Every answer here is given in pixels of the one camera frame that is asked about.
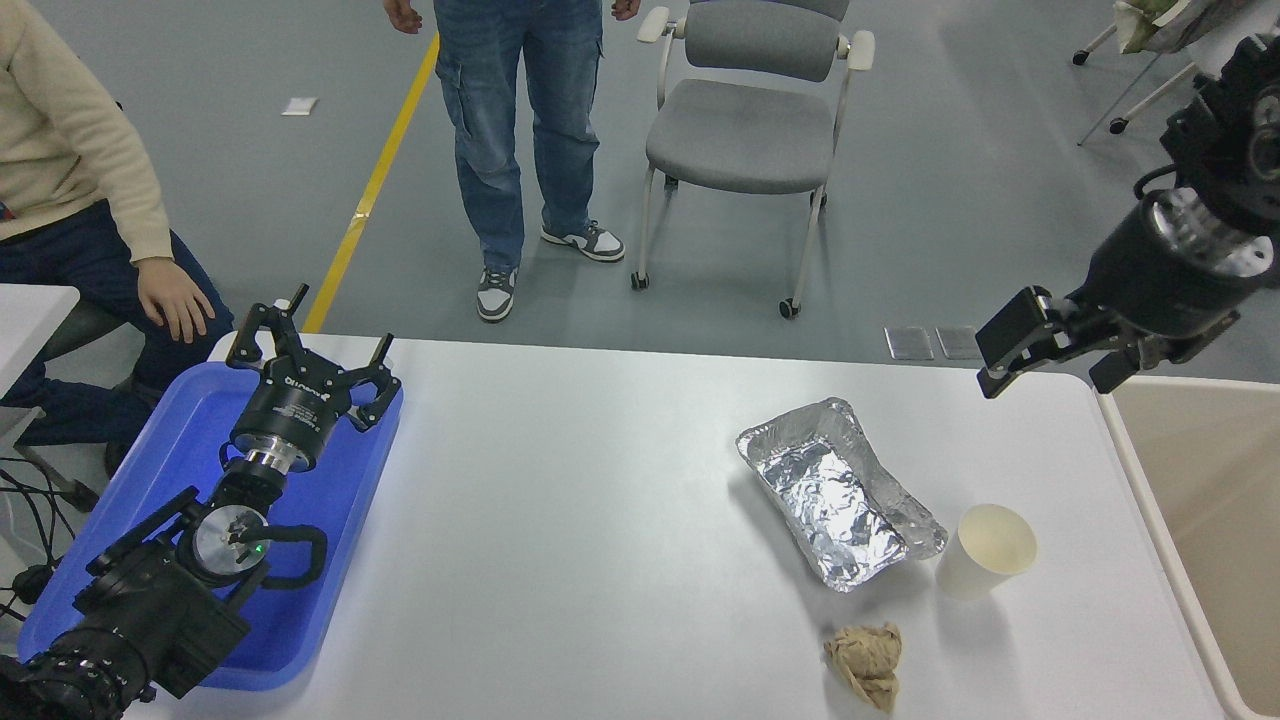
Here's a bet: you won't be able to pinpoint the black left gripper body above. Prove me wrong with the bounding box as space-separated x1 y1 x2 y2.
230 360 353 471

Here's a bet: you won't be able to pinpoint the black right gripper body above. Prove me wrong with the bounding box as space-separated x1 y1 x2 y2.
1070 200 1247 341

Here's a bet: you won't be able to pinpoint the white paper cup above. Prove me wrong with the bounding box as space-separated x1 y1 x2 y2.
935 503 1039 601

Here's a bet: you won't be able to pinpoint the blue plastic tray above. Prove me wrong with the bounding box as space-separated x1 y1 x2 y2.
18 360 404 693

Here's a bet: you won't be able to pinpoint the large pale bin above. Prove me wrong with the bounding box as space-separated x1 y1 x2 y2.
1095 375 1280 720

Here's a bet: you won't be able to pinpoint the white wheeled chair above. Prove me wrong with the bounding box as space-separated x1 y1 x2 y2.
1072 0 1280 137

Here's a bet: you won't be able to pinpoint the crumpled foil tray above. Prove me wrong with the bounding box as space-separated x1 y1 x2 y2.
736 396 949 593

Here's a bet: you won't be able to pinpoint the pale bag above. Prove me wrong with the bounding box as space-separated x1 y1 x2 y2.
1115 0 1226 56

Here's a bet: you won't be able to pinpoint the small white table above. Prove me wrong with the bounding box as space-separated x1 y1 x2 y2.
0 284 81 401

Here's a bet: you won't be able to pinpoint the person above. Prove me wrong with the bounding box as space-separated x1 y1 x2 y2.
0 0 237 481
383 0 642 323

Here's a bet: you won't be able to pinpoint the grey wheeled office chair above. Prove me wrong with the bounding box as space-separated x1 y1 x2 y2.
631 0 877 319

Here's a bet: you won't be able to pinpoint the crumpled tan paper ball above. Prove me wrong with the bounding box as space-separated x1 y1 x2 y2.
823 622 903 714

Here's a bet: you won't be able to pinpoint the black floor cables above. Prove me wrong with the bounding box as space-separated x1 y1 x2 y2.
0 455 73 623

